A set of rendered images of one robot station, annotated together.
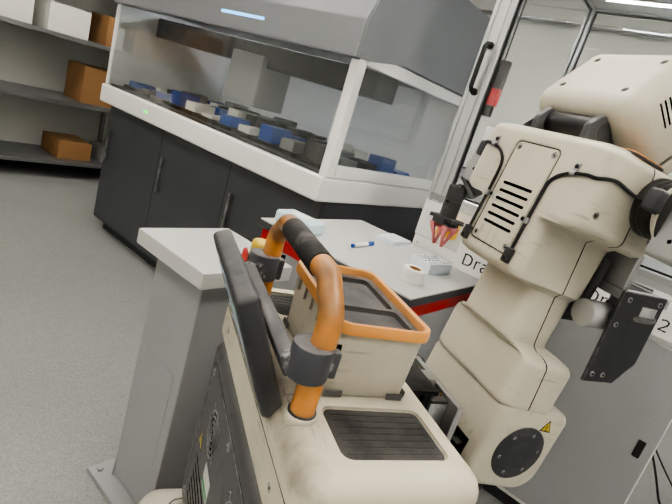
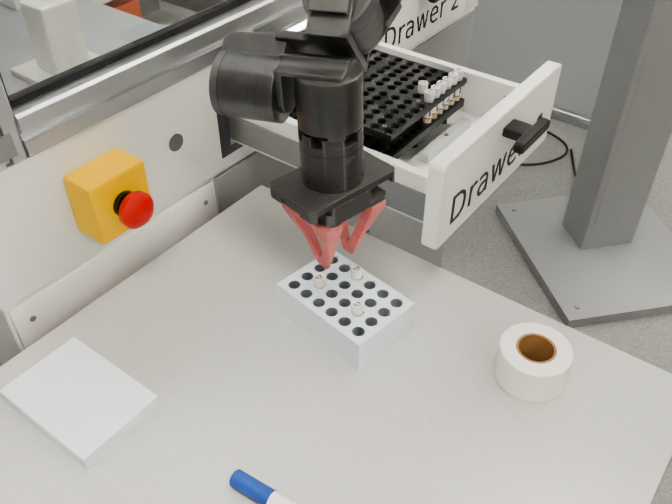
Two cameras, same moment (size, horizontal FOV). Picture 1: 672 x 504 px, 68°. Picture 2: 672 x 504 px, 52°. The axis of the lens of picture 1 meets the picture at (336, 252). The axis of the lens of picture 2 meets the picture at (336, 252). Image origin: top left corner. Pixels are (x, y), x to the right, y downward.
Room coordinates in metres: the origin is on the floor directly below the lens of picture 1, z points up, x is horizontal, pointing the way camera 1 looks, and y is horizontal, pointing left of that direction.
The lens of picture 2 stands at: (1.63, 0.21, 1.31)
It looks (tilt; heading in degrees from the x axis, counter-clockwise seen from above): 41 degrees down; 271
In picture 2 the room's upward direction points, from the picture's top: straight up
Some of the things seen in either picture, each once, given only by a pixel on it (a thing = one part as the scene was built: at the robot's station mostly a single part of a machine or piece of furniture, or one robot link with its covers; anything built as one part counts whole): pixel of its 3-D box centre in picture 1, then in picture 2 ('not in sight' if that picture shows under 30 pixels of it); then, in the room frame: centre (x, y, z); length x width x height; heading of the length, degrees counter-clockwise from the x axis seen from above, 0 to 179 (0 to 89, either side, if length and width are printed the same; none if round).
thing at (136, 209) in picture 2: not in sight; (133, 208); (1.85, -0.36, 0.88); 0.04 x 0.03 x 0.04; 54
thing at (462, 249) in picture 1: (500, 268); (495, 148); (1.46, -0.48, 0.87); 0.29 x 0.02 x 0.11; 54
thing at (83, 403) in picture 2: (393, 239); (79, 398); (1.89, -0.20, 0.77); 0.13 x 0.09 x 0.02; 145
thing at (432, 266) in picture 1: (430, 264); (344, 305); (1.63, -0.31, 0.78); 0.12 x 0.08 x 0.04; 136
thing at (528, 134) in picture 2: not in sight; (521, 132); (1.44, -0.47, 0.91); 0.07 x 0.04 x 0.01; 54
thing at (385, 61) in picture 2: not in sight; (355, 102); (1.62, -0.60, 0.87); 0.22 x 0.18 x 0.06; 144
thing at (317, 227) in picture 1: (299, 221); not in sight; (1.65, 0.15, 0.78); 0.15 x 0.10 x 0.04; 59
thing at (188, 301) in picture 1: (187, 375); not in sight; (1.21, 0.29, 0.38); 0.30 x 0.30 x 0.76; 54
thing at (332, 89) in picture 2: (456, 193); (322, 96); (1.65, -0.32, 1.03); 0.07 x 0.06 x 0.07; 163
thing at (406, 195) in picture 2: not in sight; (349, 103); (1.63, -0.60, 0.86); 0.40 x 0.26 x 0.06; 144
